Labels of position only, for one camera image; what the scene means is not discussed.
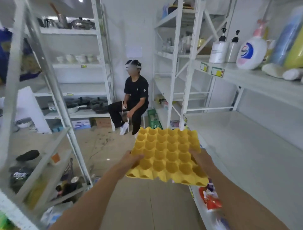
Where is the person's right hand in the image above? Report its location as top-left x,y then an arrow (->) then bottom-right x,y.
189,149 -> 215,177

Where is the person's left hand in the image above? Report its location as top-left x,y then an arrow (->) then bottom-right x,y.
116,150 -> 145,177

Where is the yellow egg tray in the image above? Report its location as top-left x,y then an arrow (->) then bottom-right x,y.
125,127 -> 210,186

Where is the person's right forearm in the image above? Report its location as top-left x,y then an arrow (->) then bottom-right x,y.
205,163 -> 291,230

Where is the person's left forearm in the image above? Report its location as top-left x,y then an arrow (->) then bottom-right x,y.
48,163 -> 126,230

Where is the white stool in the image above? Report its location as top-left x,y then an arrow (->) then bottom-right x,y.
127,109 -> 148,133

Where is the green plastic basket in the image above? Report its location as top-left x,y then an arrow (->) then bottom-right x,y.
148,109 -> 163,130

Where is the red snack packet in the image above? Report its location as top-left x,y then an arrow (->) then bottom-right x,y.
199,178 -> 223,211

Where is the brown cardboard box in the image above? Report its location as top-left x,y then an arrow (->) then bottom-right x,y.
95,118 -> 112,128

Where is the white metal shelving unit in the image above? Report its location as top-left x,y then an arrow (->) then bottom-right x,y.
37,0 -> 116,132
152,0 -> 237,130
179,0 -> 303,230
0,0 -> 93,230

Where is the black frying pan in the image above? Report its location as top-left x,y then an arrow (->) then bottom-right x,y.
71,97 -> 91,106
78,104 -> 109,115
90,96 -> 108,106

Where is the blue and white box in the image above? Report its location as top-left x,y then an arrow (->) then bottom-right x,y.
71,119 -> 92,130

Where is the white pan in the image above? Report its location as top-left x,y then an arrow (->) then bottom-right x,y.
66,103 -> 82,114

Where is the white headset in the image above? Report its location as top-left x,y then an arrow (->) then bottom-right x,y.
125,60 -> 142,71

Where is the clear plastic bag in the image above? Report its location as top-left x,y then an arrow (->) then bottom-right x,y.
40,201 -> 74,229

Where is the white paper notice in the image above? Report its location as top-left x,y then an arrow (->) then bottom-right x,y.
126,46 -> 143,58

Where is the white pump bottle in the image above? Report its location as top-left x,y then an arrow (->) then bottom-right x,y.
209,28 -> 229,64

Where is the black round lid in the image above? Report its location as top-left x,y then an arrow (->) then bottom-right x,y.
16,150 -> 40,162

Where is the group of clear glassware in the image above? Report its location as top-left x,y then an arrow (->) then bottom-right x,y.
162,36 -> 193,54

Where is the grey pump bottle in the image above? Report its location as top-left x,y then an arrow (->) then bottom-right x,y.
225,30 -> 241,63

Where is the white foam board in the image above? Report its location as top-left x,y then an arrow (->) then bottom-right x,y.
16,86 -> 52,134

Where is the cream plush cloth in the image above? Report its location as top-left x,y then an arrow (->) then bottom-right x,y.
261,63 -> 288,79

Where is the white detergent bottle pink cap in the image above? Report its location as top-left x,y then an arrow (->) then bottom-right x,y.
236,19 -> 268,70

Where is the grey bowl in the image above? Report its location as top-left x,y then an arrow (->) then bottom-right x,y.
16,118 -> 33,128

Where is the black printed bag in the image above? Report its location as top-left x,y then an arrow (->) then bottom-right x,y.
9,166 -> 35,193

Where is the white rolled cloth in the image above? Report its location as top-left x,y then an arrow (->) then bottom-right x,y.
282,68 -> 303,81

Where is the blue roll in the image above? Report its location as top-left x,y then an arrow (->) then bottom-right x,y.
269,6 -> 303,66

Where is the blue patterned bag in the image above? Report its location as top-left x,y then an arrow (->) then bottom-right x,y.
0,27 -> 42,83

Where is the steel pot with handle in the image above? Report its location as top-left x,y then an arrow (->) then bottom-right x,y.
49,3 -> 69,29

